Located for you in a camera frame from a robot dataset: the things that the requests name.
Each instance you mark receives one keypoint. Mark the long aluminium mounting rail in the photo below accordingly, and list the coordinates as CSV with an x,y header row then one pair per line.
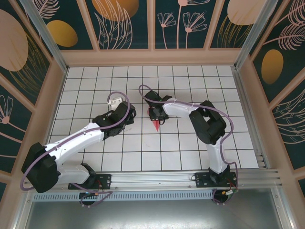
x,y
152,179

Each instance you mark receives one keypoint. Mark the small circuit board with connector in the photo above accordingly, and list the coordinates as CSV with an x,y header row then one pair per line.
x,y
230,192
91,193

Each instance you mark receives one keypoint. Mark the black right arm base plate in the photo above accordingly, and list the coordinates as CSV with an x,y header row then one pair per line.
x,y
202,182

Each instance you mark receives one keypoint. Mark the aluminium side rail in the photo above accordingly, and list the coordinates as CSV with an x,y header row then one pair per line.
x,y
249,119

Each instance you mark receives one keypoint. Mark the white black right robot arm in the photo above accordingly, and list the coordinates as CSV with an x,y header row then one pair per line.
x,y
207,124

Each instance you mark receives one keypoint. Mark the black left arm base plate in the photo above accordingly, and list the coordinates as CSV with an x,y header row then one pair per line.
x,y
104,181

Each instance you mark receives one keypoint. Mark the aluminium frame bar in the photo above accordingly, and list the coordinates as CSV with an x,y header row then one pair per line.
x,y
283,212
22,212

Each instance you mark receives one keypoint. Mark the pink cloth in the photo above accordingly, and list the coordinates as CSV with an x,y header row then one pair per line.
x,y
157,126

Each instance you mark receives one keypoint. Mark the aluminium frame post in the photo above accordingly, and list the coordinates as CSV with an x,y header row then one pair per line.
x,y
253,35
45,35

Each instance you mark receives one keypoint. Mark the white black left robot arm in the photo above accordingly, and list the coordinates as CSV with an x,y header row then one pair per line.
x,y
71,143

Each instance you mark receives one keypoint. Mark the grey metal sheet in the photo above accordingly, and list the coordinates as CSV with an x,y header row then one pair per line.
x,y
152,214

